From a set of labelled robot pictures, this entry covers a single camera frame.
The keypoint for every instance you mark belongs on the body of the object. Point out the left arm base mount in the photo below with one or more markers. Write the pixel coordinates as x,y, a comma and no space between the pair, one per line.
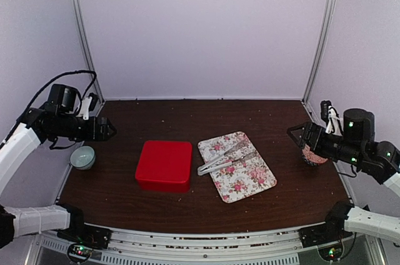
84,240

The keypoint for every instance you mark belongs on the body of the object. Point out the red patterned ceramic bowl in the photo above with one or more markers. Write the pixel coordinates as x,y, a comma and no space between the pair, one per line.
311,158

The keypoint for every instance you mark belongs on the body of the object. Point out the red box lid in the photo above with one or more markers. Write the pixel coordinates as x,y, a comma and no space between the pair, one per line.
165,162

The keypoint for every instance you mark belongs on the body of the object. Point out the black white kitchen tongs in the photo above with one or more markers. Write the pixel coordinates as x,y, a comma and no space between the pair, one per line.
232,156

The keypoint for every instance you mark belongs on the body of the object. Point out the right aluminium frame post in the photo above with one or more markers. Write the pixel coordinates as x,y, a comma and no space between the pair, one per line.
321,45

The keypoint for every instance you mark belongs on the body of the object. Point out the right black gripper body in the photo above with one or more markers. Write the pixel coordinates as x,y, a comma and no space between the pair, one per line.
324,149

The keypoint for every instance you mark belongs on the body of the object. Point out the red chocolate box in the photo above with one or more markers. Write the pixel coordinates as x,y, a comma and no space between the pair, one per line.
164,186

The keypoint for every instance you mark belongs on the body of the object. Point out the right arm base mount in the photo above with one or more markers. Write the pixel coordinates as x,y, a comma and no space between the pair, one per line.
327,241

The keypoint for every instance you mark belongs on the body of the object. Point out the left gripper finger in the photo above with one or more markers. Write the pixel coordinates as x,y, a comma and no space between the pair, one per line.
106,135
105,126

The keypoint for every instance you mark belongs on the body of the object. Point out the front aluminium rail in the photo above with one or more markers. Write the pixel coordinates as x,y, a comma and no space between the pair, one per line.
281,246

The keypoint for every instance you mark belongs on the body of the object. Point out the aluminium frame post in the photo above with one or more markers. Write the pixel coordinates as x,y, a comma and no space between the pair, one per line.
321,45
76,5

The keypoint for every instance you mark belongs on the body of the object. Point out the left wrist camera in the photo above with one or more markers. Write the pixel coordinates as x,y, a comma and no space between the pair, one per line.
88,105

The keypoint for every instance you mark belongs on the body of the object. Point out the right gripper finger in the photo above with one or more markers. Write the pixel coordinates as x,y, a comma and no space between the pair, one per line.
297,137
298,127

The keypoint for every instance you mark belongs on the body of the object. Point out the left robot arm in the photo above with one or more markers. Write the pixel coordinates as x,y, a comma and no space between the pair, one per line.
65,114

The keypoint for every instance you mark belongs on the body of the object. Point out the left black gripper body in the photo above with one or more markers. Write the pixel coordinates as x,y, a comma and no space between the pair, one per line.
90,134

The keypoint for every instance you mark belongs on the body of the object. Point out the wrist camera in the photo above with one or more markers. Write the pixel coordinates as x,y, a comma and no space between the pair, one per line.
331,118
88,105

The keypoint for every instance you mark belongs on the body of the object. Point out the left aluminium frame post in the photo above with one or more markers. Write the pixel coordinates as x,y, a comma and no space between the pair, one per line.
76,5

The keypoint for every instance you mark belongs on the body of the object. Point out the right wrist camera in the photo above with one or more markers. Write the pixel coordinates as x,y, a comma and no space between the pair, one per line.
331,118

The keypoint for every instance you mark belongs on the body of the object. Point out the floral serving tray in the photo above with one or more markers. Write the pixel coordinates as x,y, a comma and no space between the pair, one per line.
243,179

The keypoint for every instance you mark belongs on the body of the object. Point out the pale green ceramic bowl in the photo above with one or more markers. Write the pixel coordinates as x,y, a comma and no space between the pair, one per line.
82,158

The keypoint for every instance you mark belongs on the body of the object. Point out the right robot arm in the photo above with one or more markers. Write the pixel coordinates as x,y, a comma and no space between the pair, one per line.
350,139

